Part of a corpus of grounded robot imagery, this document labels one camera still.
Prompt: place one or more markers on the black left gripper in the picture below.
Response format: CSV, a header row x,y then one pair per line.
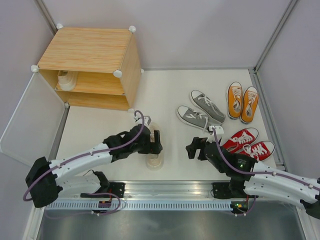
x,y
152,148

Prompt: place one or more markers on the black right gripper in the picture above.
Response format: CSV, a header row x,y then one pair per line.
x,y
191,148

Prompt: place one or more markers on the beige canvas shoe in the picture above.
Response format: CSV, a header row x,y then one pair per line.
x,y
155,161
67,80

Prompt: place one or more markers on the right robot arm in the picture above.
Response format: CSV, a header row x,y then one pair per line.
x,y
250,177

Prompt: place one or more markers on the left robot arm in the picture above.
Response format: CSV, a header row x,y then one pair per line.
x,y
47,180

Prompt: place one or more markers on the wooden shoe cabinet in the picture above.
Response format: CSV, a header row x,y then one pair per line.
x,y
106,59

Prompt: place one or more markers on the translucent cabinet door panel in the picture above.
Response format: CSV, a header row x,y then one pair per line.
x,y
32,128

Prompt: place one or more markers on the grey sneaker left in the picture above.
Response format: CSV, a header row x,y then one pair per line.
x,y
195,118

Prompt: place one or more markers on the grey sneaker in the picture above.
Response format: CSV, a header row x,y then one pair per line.
x,y
195,118
203,102

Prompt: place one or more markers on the grey sneaker right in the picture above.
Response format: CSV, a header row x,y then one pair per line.
x,y
203,102

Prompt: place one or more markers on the red sneaker upper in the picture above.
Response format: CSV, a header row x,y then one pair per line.
x,y
241,138

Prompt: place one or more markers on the red sneaker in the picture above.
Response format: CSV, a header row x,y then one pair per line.
x,y
241,138
259,151

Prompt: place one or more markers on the orange sneaker left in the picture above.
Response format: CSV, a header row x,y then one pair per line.
x,y
234,97

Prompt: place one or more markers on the orange sneaker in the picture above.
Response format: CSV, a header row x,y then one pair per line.
x,y
250,104
234,97

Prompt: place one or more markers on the red sneaker lower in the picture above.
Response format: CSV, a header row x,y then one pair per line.
x,y
259,151

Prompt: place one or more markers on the orange sneaker right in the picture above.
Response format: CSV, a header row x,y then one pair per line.
x,y
250,104

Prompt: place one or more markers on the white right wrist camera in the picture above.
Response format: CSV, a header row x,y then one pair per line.
x,y
217,129

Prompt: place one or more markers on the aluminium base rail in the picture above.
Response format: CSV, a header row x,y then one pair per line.
x,y
156,189

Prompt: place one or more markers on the white slotted cable duct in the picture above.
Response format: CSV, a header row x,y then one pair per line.
x,y
160,205

